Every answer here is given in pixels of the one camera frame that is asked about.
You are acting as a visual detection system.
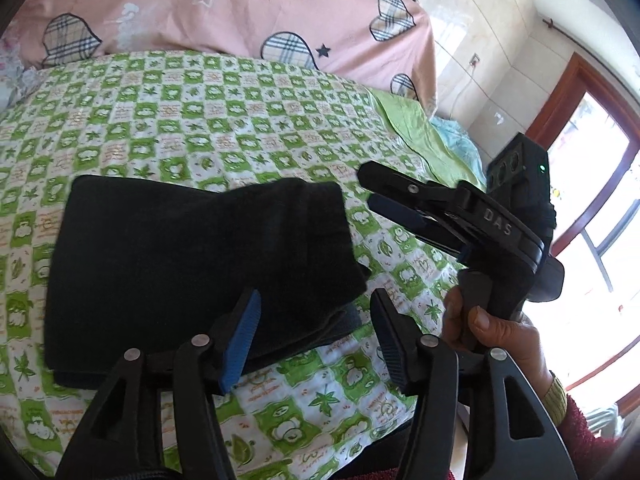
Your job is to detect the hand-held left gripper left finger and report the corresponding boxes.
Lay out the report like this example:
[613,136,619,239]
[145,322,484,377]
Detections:
[55,287,263,480]

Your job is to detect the wooden window frame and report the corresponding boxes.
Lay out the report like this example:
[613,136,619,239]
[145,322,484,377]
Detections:
[525,52,640,408]

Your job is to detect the pink heart-print cover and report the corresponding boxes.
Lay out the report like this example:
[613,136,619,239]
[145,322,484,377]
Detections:
[10,0,440,111]

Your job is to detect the light green cloth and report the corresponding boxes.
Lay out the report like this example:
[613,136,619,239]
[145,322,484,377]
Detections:
[370,87,487,192]

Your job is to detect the white radiator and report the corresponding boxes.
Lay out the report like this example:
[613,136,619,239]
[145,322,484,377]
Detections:
[584,404,627,437]

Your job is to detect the floral quilt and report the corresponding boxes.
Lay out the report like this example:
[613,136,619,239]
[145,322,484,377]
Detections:
[0,37,40,111]

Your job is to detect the thin wall cable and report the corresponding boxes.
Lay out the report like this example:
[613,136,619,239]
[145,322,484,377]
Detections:
[435,62,474,117]

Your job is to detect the light blue cloth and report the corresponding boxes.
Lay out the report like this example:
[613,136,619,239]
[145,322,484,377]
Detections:
[430,115,490,177]

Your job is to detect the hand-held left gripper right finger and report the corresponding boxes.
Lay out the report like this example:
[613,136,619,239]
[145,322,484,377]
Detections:
[370,287,581,480]

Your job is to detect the green checked bed sheet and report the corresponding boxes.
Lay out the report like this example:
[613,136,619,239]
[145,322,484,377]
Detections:
[0,50,483,480]

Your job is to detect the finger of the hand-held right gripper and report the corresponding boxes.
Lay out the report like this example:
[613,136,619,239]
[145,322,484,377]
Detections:
[366,195,468,263]
[357,160,471,213]

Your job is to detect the black pants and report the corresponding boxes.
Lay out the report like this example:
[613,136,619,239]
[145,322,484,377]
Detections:
[44,175,373,391]

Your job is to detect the person's right hand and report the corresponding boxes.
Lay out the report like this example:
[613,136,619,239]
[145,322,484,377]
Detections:
[442,287,566,411]

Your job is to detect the person's right forearm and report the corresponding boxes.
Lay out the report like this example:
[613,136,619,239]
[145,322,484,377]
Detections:
[542,370,628,480]

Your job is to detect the curtain rod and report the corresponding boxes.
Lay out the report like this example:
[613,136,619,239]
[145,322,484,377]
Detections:
[542,17,618,67]

